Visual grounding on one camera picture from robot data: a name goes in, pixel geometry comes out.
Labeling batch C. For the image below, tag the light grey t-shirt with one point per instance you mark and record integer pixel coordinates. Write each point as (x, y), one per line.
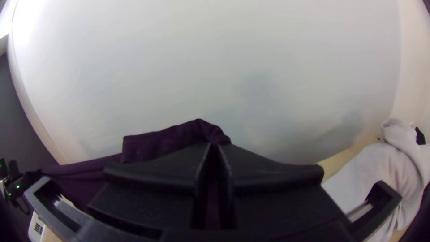
(386, 168)

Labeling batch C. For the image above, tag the black bag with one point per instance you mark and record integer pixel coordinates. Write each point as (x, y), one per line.
(420, 136)

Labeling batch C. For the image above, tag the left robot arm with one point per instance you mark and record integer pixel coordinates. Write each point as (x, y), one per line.
(10, 181)

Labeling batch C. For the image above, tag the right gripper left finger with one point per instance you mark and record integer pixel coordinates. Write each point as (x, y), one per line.
(158, 188)

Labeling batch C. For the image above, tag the black t-shirt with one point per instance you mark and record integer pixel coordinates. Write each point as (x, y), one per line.
(158, 141)

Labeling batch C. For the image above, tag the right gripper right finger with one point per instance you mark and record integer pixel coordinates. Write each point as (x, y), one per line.
(279, 195)

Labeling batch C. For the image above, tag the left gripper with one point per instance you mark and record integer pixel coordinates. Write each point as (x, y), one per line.
(30, 179)

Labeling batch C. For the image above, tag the white laundry basket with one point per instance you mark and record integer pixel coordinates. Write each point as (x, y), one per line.
(36, 228)

